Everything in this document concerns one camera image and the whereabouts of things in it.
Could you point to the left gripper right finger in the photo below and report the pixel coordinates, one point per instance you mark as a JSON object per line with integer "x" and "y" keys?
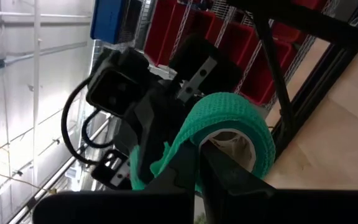
{"x": 291, "y": 208}

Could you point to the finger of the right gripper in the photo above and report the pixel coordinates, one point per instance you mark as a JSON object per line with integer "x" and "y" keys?
{"x": 129, "y": 138}
{"x": 157, "y": 130}

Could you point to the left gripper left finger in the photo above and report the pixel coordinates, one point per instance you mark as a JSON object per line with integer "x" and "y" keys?
{"x": 110, "y": 208}

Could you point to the teal elastic bandage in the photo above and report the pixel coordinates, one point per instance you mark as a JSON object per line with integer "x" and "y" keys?
{"x": 222, "y": 109}

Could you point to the red plastic bin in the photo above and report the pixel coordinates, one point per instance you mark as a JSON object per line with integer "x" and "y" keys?
{"x": 263, "y": 81}
{"x": 228, "y": 40}
{"x": 163, "y": 31}

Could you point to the red storage bins on shelf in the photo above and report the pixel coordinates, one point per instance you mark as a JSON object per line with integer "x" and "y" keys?
{"x": 181, "y": 29}

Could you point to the blue shelf bin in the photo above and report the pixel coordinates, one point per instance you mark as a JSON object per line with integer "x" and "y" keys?
{"x": 110, "y": 18}

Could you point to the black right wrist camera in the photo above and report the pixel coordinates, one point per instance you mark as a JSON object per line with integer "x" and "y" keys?
{"x": 113, "y": 90}

